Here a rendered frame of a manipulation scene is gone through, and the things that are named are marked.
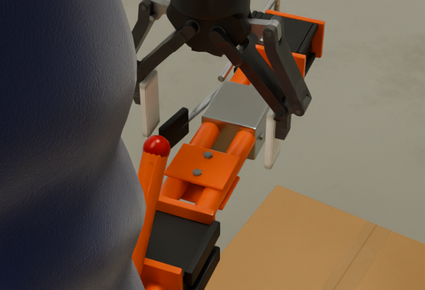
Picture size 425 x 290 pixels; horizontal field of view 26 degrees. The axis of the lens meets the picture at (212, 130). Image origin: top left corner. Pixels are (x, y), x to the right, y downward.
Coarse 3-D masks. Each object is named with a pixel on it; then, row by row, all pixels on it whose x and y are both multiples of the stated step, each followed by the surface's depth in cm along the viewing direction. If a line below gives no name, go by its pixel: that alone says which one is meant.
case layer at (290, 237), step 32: (288, 192) 167; (256, 224) 160; (288, 224) 160; (320, 224) 160; (352, 224) 160; (224, 256) 155; (256, 256) 155; (288, 256) 155; (320, 256) 155; (352, 256) 155; (384, 256) 155; (416, 256) 155; (224, 288) 149; (256, 288) 149; (288, 288) 149; (320, 288) 149; (352, 288) 149; (384, 288) 149; (416, 288) 149
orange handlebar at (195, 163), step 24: (240, 72) 103; (192, 144) 94; (240, 144) 94; (168, 168) 90; (192, 168) 90; (216, 168) 90; (240, 168) 93; (168, 192) 88; (192, 192) 91; (216, 192) 88
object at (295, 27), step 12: (276, 12) 111; (288, 24) 108; (300, 24) 108; (312, 24) 109; (324, 24) 109; (252, 36) 107; (288, 36) 107; (300, 36) 107; (312, 36) 107; (300, 48) 105; (312, 48) 111; (300, 60) 103; (312, 60) 110; (300, 72) 104
